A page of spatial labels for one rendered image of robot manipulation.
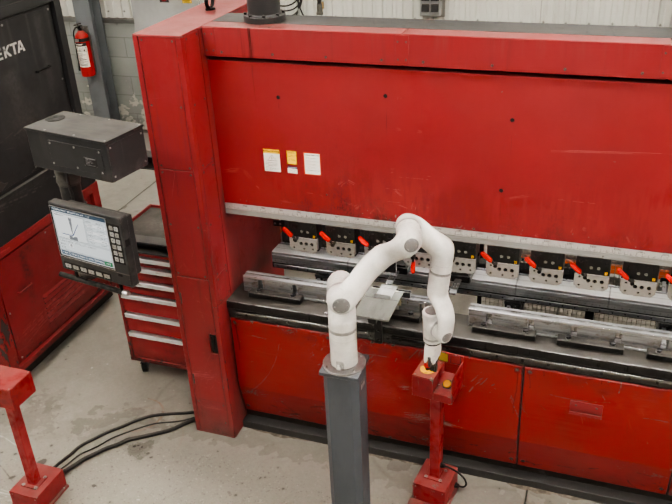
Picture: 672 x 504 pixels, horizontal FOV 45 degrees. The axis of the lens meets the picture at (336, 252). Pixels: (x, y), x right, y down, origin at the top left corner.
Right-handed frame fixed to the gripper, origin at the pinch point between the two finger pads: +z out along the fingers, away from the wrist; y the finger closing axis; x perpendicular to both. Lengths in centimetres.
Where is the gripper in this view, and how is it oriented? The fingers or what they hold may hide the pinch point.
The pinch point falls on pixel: (433, 367)
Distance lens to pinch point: 364.8
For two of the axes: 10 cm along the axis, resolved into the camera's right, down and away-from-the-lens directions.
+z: 0.8, 8.4, 5.4
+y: -4.5, 5.2, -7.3
